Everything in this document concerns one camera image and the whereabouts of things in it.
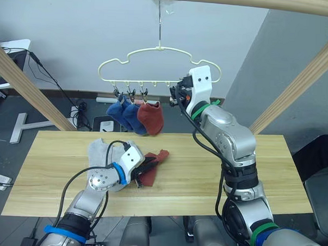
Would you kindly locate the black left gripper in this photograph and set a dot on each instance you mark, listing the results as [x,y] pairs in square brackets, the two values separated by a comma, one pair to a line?
[140,171]

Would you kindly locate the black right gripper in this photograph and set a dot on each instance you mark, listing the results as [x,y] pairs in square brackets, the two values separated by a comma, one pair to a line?
[185,92]

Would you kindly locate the red sock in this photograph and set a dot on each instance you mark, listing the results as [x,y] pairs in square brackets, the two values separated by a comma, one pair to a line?
[152,118]
[148,176]

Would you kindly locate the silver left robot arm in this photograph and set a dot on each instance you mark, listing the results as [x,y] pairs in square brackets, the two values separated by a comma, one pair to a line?
[96,180]

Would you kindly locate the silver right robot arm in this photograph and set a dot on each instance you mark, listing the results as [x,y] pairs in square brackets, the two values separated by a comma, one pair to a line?
[229,131]

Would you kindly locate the metal hanger clip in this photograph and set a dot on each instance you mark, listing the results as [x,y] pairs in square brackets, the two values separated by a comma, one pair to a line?
[144,94]
[131,93]
[118,93]

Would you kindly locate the cream cloud-shaped clip hanger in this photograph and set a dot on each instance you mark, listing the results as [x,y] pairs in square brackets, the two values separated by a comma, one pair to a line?
[159,48]

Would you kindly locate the metal hanger hook rod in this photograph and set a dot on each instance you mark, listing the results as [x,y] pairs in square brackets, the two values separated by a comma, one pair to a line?
[159,24]

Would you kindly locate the blue sock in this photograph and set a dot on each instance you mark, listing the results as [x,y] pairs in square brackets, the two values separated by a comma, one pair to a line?
[131,119]
[115,111]

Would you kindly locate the small white floor device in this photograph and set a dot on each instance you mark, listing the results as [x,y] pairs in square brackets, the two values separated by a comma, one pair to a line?
[106,125]

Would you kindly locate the grey rounded robot leg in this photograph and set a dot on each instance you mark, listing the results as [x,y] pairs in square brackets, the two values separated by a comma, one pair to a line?
[210,236]
[136,233]

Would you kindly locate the white T-shaped stand foot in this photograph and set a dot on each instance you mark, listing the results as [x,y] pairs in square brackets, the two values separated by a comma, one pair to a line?
[20,127]

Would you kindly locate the black chair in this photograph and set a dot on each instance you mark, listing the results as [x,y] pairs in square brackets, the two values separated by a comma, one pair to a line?
[320,162]

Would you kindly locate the white flat panel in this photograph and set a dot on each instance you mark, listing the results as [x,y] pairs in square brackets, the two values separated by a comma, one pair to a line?
[16,43]

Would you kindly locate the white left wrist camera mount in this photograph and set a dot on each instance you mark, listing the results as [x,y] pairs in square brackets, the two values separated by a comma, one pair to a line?
[131,157]

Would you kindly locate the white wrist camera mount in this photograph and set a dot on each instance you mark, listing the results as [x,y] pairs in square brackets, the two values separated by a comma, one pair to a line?
[131,157]
[201,83]

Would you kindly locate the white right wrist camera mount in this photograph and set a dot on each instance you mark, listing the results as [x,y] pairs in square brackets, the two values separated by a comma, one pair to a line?
[201,83]

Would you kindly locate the horizontal wooden frame beam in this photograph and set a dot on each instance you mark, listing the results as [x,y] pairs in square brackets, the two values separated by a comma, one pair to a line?
[240,1]

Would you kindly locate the slanted wooden frame beam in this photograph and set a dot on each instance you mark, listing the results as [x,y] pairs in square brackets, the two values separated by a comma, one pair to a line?
[299,80]
[27,84]

